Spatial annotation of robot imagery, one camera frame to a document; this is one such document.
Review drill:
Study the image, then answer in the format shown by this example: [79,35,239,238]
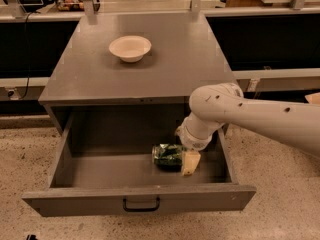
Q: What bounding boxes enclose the open grey top drawer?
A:
[22,113,256,217]

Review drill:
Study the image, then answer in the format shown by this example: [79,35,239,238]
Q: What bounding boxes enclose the black cable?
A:
[18,11,34,100]

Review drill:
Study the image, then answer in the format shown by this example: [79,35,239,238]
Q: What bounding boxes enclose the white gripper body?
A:
[179,113,223,151]

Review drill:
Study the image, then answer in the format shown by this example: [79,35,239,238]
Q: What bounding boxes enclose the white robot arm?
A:
[176,83,320,158]

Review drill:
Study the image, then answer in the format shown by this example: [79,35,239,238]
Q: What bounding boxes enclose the white bowl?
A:
[109,36,152,63]

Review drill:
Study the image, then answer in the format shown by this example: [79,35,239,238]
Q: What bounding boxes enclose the black drawer handle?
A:
[122,197,160,213]

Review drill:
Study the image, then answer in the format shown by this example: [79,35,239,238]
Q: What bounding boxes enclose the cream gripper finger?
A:
[181,150,201,176]
[175,126,182,137]

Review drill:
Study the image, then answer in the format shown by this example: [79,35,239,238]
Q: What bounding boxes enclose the green soda can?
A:
[152,144,185,167]

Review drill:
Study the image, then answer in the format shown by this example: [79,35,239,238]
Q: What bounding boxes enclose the grey cabinet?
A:
[38,11,244,136]

